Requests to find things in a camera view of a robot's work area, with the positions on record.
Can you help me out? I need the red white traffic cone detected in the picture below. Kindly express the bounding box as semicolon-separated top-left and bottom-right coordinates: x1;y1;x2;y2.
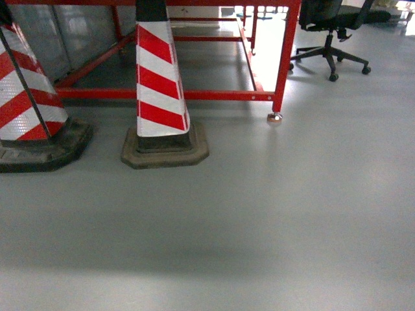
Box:
121;1;209;169

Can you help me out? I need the black office chair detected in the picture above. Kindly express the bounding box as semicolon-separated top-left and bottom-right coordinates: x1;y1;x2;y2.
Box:
288;0;393;82

